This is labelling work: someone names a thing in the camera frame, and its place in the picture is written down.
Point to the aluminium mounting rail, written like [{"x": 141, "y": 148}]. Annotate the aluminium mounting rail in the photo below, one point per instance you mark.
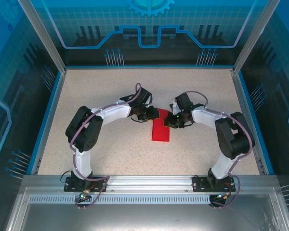
[{"x": 149, "y": 183}]

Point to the aluminium frame post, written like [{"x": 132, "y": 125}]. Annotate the aluminium frame post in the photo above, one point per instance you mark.
[
  {"x": 255, "y": 36},
  {"x": 43, "y": 36}
]

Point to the blue table edge strip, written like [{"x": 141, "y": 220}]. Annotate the blue table edge strip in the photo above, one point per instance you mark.
[{"x": 45, "y": 122}]

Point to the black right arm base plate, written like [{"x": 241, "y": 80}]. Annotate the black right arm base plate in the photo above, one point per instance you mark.
[{"x": 198, "y": 184}]

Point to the red cloth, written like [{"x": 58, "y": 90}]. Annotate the red cloth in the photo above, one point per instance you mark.
[{"x": 161, "y": 132}]

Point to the grey metal tray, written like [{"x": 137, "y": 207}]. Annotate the grey metal tray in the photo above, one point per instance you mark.
[{"x": 147, "y": 219}]

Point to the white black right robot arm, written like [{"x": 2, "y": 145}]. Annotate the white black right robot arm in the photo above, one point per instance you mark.
[{"x": 204, "y": 118}]

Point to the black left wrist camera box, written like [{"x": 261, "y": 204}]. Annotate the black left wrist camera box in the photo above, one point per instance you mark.
[{"x": 143, "y": 96}]

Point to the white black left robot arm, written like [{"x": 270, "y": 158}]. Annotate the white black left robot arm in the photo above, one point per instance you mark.
[{"x": 115, "y": 111}]

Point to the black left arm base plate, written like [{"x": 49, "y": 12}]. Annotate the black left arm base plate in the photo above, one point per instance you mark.
[{"x": 98, "y": 184}]

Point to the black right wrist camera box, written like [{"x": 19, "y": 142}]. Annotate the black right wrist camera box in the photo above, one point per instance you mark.
[{"x": 183, "y": 102}]

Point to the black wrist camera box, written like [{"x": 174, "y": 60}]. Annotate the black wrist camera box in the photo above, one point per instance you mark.
[
  {"x": 183, "y": 102},
  {"x": 143, "y": 96}
]

